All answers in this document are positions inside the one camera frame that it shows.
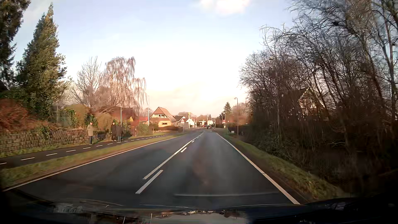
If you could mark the white gabled house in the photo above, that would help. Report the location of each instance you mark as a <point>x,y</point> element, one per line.
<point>189,122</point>

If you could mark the beige house with brown roof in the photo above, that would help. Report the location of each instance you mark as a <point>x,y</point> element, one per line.
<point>163,117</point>

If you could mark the grey asphalt road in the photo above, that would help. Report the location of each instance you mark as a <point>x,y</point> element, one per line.
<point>205,168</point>

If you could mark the red brick house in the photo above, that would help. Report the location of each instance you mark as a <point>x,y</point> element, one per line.
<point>119,113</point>

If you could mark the person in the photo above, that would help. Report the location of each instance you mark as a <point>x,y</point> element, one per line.
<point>90,132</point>
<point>119,132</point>
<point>113,130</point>

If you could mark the bare weeping tree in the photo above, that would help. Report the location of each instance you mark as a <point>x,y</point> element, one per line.
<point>115,85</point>

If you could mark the car's own bonnet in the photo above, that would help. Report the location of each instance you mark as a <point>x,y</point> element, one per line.
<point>199,214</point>

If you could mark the grass verge with bank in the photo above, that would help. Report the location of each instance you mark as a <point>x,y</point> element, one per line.
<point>289,172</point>

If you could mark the house behind bare trees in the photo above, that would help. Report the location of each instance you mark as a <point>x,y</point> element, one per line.
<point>307,104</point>

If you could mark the row of bare trees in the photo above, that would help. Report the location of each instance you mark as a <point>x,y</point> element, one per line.
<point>326,93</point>

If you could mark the dark asphalt cycle path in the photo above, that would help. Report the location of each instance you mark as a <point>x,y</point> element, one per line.
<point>62,151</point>

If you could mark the grass verge strip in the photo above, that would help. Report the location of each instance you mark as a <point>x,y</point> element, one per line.
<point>62,163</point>

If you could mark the tall conifer tree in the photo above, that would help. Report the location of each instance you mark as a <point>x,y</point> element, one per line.
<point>42,68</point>

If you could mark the brown hedge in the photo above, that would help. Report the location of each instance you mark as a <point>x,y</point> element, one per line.
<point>15,116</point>

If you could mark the dark conifer tree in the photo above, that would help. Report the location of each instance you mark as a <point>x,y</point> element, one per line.
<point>7,40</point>

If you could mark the lamp post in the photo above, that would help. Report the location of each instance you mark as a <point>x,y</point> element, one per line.
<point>148,109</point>
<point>237,115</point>

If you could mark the stone block retaining wall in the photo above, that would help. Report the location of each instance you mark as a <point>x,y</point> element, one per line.
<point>46,139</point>

